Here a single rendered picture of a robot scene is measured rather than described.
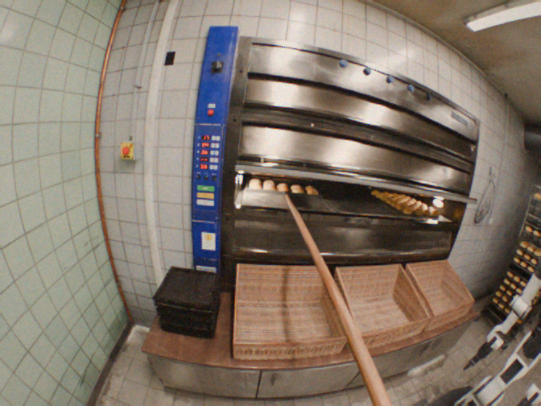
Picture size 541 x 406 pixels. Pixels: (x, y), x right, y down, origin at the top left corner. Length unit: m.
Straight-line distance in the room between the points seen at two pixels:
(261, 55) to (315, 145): 0.55
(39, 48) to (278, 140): 1.29
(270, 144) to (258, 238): 0.52
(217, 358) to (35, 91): 1.48
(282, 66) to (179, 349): 1.51
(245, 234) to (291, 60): 0.98
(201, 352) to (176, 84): 1.35
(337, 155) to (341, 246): 0.55
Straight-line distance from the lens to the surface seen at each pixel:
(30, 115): 1.13
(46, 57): 1.21
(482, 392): 1.54
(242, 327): 1.22
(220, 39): 1.17
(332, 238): 1.28
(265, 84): 1.11
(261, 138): 1.06
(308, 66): 1.18
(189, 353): 1.14
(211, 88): 1.08
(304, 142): 1.10
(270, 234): 1.19
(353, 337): 0.47
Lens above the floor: 1.54
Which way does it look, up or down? 17 degrees down
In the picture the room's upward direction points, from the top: 7 degrees clockwise
